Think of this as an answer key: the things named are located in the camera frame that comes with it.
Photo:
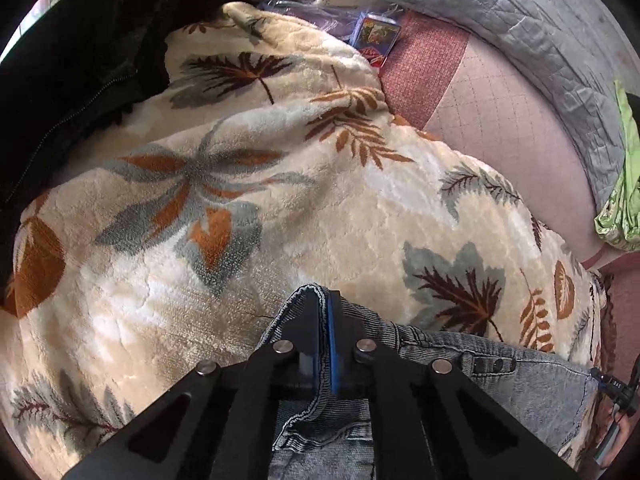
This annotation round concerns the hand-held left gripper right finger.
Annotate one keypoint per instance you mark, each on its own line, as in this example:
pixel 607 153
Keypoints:
pixel 336 350

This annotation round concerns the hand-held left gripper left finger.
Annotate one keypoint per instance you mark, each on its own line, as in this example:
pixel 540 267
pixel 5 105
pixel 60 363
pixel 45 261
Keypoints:
pixel 307 330

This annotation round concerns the grey-blue denim pants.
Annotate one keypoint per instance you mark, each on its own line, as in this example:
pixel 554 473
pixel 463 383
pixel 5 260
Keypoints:
pixel 525 400

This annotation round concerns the person's right hand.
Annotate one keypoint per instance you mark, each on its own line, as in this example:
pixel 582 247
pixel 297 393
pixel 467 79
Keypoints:
pixel 622 437

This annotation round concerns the cream leaf-print plush blanket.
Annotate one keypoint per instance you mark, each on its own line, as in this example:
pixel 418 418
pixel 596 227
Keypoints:
pixel 300 210

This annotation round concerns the green patterned cloth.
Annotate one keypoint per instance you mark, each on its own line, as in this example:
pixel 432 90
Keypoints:
pixel 622 210

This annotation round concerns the colourful printed small box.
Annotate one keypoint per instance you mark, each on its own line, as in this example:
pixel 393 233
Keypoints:
pixel 372 35

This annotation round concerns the clear plastic bag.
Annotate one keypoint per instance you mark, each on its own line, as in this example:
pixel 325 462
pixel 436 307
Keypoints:
pixel 305 12

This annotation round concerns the black zip jacket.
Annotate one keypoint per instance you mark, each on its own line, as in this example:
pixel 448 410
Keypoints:
pixel 75 60

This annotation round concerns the grey quilted bedspread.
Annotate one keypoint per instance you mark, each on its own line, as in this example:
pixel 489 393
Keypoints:
pixel 525 25

